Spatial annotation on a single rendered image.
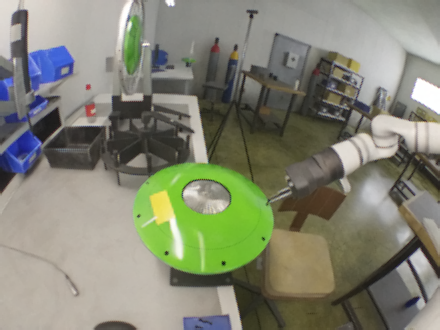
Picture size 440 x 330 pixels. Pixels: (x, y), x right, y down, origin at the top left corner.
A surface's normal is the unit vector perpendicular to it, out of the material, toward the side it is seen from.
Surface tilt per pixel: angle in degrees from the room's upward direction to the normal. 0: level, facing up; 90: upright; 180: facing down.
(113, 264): 0
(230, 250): 23
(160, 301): 0
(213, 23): 90
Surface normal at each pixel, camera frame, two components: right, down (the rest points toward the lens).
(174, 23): 0.16, 0.59
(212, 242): 0.20, -0.59
